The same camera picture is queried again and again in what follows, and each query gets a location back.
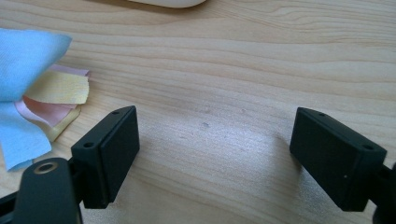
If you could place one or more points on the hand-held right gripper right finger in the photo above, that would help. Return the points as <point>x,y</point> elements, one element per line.
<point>336,161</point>

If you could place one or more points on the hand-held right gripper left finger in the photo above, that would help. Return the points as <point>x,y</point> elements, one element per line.
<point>112,161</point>

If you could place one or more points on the pink ball toy with colourful ribbons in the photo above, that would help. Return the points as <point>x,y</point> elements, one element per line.
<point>25,71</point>

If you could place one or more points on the white plastic bin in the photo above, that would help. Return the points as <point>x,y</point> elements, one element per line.
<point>169,3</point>

